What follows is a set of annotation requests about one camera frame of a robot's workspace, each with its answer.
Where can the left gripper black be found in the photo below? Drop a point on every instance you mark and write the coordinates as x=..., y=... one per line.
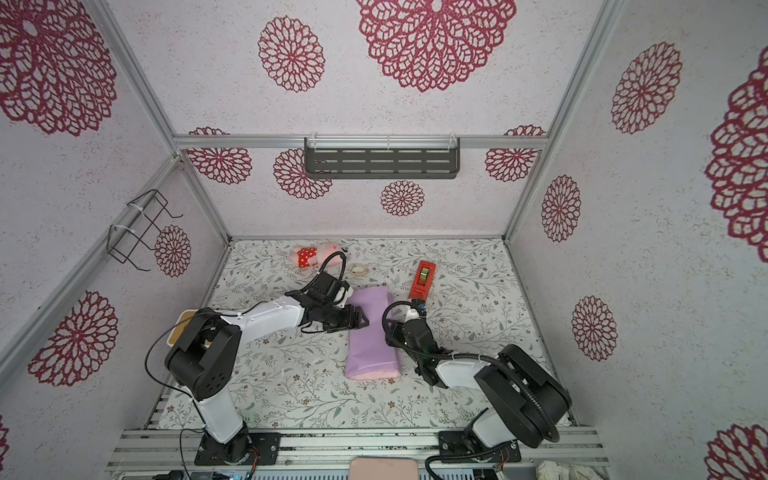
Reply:
x=352, y=319

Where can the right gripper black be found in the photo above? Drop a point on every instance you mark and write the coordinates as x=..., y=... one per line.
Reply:
x=392, y=336

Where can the pink wrapping paper sheet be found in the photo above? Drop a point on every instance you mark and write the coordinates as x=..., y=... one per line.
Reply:
x=369, y=356

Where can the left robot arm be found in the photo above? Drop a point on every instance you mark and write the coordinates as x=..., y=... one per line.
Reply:
x=203, y=358

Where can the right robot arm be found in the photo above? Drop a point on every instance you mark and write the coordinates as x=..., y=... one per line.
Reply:
x=525, y=402

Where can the white tissue box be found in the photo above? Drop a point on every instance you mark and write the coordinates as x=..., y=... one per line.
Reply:
x=177, y=327

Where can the red tape dispenser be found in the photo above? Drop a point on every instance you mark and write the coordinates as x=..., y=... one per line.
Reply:
x=423, y=281

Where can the clear tape roll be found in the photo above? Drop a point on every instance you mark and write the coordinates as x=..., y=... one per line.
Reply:
x=358, y=270

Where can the pink plush toy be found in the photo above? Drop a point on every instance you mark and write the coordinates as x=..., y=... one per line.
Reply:
x=314, y=255

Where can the white cloth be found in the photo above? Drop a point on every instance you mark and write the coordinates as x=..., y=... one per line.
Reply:
x=552, y=470

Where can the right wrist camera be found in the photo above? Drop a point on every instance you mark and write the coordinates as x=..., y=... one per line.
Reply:
x=416, y=311

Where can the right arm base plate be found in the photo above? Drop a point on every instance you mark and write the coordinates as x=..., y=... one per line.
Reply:
x=463, y=446

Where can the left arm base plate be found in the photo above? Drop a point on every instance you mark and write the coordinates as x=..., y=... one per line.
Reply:
x=243, y=449

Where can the grey wall shelf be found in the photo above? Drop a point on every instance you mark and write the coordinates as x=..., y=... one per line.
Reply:
x=385, y=159

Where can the black wire wall rack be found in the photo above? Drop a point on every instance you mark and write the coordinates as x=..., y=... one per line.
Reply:
x=123, y=239

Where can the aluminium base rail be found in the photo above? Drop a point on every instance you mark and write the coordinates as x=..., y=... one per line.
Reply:
x=159, y=451

